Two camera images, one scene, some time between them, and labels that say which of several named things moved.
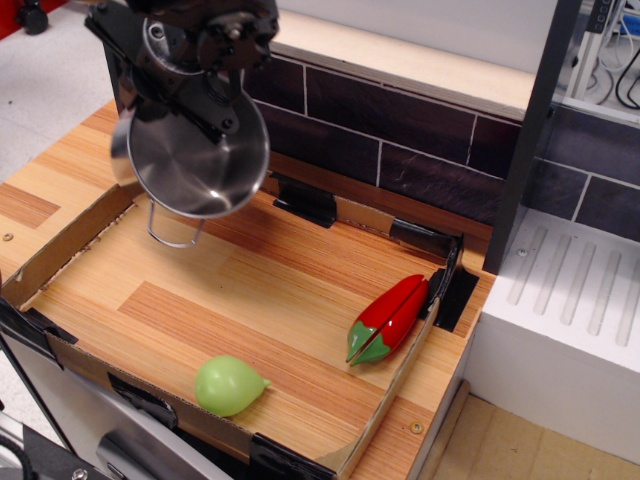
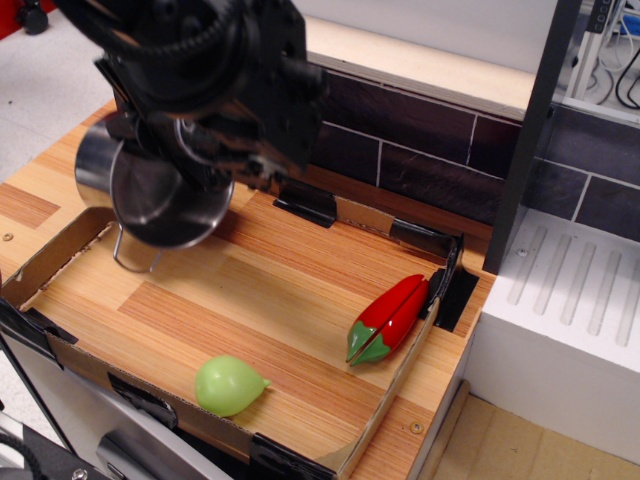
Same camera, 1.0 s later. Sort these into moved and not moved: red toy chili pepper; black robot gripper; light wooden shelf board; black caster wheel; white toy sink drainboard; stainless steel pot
Moved: stainless steel pot; black robot gripper
Not moved: red toy chili pepper; black caster wheel; white toy sink drainboard; light wooden shelf board
